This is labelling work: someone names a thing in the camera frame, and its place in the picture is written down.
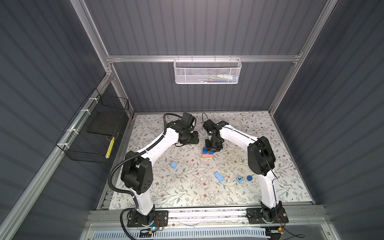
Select light blue rectangular block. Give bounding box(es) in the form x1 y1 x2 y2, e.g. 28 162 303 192
214 172 225 183

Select light blue cube block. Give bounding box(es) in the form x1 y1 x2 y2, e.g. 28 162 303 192
171 162 178 169

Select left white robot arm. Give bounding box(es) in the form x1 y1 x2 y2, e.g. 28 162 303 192
121 112 199 217

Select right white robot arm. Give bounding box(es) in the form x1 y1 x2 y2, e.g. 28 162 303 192
203 120 282 210

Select teal letter cube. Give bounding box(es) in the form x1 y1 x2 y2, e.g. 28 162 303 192
236 176 244 183

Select markers in white basket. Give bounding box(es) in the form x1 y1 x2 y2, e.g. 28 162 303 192
198 75 238 84

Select black pad in basket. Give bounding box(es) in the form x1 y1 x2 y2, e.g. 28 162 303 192
87 113 124 137

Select left black corrugated cable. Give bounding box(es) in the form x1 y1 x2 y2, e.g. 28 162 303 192
107 112 183 240

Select white wire basket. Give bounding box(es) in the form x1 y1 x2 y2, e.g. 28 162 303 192
173 58 242 85

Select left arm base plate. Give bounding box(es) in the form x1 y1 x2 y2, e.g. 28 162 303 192
127 210 169 228

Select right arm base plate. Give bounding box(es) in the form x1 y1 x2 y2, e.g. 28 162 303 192
246 206 289 225

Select black wire basket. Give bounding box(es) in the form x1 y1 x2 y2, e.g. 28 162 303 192
56 90 130 164

